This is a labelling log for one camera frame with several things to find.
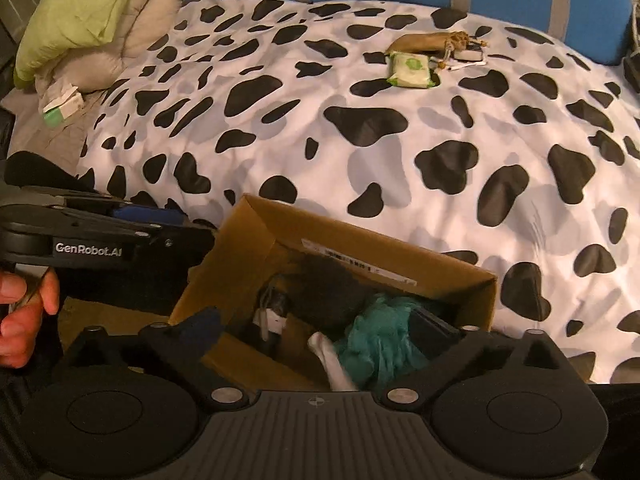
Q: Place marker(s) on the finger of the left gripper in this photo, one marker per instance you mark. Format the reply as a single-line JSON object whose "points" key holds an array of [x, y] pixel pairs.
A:
{"points": [[172, 251], [145, 212]]}

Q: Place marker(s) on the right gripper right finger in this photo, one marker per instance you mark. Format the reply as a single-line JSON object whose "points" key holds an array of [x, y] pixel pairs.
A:
{"points": [[448, 350]]}

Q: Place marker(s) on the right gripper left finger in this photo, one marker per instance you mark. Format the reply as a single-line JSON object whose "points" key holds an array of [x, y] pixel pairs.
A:
{"points": [[182, 347]]}

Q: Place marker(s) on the teal mesh bath loofah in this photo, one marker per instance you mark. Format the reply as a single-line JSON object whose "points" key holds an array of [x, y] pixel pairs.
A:
{"points": [[376, 348]]}

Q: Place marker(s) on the black white sock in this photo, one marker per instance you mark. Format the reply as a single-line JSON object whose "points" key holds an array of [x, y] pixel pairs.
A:
{"points": [[273, 305]]}

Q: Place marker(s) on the black fuzzy pouch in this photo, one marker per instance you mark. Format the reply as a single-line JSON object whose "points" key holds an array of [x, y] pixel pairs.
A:
{"points": [[325, 294]]}

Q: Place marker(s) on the green white tissue pack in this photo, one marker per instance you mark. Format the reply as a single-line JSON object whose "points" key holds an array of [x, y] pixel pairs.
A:
{"points": [[410, 70]]}

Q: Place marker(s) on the gold drawstring pouch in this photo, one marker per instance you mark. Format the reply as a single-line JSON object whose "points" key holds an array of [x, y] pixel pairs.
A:
{"points": [[442, 42]]}

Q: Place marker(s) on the black card box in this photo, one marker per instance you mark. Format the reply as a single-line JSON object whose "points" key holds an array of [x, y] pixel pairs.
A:
{"points": [[472, 53]]}

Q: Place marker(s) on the person left hand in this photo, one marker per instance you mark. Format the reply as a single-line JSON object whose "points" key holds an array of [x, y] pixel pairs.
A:
{"points": [[19, 330]]}

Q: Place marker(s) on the brown cardboard box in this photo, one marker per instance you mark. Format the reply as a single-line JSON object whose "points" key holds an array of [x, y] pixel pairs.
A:
{"points": [[261, 238]]}

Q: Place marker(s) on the white green small box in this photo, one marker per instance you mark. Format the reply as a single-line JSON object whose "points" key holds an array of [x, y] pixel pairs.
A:
{"points": [[61, 100]]}

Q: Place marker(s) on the cow print blanket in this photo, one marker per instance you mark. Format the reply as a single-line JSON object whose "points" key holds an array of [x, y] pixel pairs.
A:
{"points": [[526, 163]]}

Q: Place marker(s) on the green pillow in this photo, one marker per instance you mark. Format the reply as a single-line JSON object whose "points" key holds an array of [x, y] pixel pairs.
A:
{"points": [[58, 25]]}

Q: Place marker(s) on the beige quilted blanket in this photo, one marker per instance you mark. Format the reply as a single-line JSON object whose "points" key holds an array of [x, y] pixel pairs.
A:
{"points": [[92, 69]]}

